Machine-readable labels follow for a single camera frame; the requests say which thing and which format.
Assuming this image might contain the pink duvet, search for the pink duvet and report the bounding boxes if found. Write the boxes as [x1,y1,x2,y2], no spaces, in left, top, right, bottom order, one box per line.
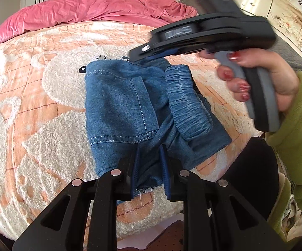
[0,0,197,43]

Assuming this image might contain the orange bear blanket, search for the orange bear blanket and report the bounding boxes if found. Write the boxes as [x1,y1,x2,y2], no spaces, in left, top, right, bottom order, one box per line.
[0,21,262,240]

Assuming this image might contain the blue denim pants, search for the blue denim pants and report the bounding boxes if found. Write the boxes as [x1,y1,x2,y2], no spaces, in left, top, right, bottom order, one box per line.
[85,58,232,193]

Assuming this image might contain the grey black gripper handle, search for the grey black gripper handle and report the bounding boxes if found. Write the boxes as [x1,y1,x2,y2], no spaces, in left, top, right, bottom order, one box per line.
[214,51,280,132]

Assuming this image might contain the grey padded headboard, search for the grey padded headboard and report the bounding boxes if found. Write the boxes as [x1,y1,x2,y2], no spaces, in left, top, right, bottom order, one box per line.
[179,0,302,71]

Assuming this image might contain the right hand red nails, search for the right hand red nails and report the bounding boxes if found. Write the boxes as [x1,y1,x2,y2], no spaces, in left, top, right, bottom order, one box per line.
[198,47,301,113]

